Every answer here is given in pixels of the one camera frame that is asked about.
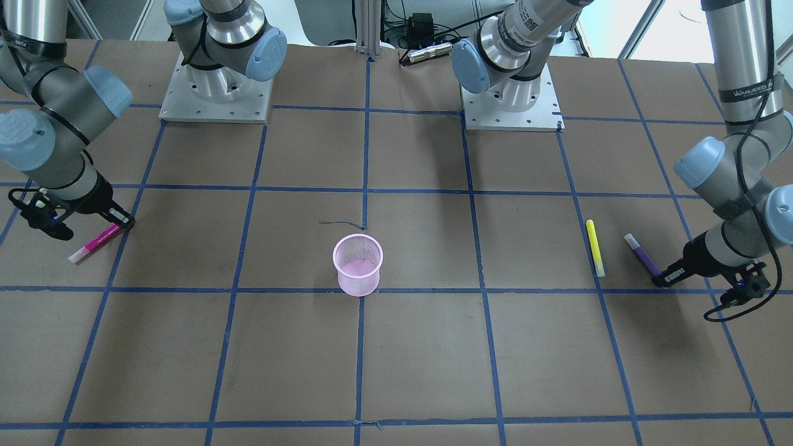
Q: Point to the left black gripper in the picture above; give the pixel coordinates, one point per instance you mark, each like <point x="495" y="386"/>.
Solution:
<point x="699" y="253"/>

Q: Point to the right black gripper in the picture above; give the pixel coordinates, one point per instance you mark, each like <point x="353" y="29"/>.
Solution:
<point x="97" y="201"/>

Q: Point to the pink pen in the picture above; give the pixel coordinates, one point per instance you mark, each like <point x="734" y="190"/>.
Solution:
<point x="94" y="244"/>

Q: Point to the purple pen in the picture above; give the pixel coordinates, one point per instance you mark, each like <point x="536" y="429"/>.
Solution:
<point x="642" y="255"/>

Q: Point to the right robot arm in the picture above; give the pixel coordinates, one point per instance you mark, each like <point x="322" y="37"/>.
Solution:
<point x="73" y="107"/>

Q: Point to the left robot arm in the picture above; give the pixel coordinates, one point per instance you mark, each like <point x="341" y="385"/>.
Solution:
<point x="728" y="173"/>

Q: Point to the pink mesh cup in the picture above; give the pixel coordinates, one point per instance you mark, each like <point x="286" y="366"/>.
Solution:
<point x="357" y="259"/>

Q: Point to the yellow pen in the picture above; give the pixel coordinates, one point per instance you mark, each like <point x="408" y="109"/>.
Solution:
<point x="595" y="248"/>

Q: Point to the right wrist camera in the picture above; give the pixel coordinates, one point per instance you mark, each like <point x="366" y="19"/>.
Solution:
<point x="43" y="212"/>

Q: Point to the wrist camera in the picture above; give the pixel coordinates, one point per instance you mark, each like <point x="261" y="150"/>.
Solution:
<point x="746" y="283"/>
<point x="43" y="212"/>

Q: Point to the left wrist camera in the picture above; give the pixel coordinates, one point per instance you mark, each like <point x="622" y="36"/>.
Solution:
<point x="746" y="283"/>

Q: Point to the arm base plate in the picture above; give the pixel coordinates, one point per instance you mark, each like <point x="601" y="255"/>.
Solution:
<point x="515" y="105"/>
<point x="219" y="96"/>

